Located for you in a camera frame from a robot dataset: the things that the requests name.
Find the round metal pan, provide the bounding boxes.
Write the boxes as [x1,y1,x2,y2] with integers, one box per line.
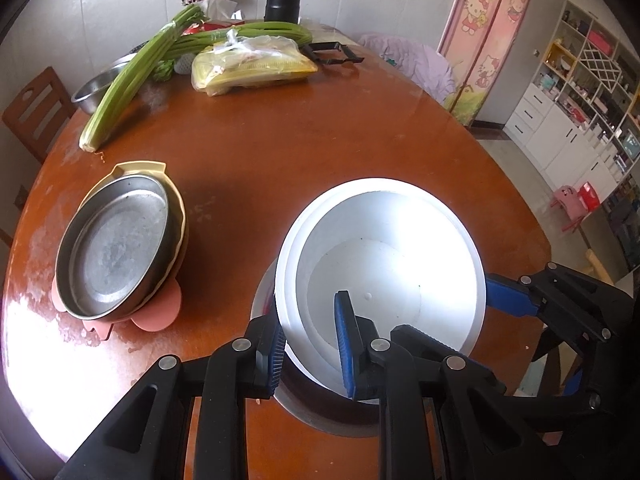
[55,172,180,321]

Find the pink cartoon cat wardrobe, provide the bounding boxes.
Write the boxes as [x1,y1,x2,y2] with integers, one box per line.
[437,0,541,126]

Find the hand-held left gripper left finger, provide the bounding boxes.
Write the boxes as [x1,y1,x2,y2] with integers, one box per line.
[52,314,287,480]

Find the white shelf cabinet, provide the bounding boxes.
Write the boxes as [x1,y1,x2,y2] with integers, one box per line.
[502,0,640,271]

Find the large red paper bowl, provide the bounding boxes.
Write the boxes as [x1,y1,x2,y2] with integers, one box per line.
[274,177,487,406]

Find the red packet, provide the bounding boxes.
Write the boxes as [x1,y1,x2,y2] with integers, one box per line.
[181,19,246,37]

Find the yellow food bag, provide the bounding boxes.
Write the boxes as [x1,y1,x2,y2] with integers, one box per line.
[191,30,319,97]

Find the yellow shell-shaped plate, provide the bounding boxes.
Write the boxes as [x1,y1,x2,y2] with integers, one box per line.
[82,160,188,311]

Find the purple cloth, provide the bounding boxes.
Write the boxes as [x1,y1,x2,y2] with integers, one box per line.
[357,32,458,106]

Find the thin green celery stalks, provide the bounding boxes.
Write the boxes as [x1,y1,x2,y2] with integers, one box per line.
[152,20,313,83]

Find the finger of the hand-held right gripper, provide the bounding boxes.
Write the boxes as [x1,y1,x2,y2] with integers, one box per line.
[484,260,632,343]
[389,324,457,361]

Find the orange pig-shaped plate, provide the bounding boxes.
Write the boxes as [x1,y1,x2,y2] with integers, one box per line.
[52,240,183,343]

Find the brown wooden chair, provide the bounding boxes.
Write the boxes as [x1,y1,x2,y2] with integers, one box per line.
[1,66,78,163]

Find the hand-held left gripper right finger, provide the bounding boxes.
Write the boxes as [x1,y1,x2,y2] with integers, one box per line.
[334,290,566,480]

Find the small steel bowl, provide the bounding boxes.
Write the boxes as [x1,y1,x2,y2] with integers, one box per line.
[249,255,388,438]

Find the black metal tongs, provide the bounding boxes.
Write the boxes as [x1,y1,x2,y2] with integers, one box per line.
[300,41,366,67]

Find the large steel basin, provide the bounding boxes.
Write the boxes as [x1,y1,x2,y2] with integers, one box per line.
[71,57,136,116]

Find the pale celery bunch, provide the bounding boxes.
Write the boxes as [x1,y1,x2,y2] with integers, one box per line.
[79,4,206,153]

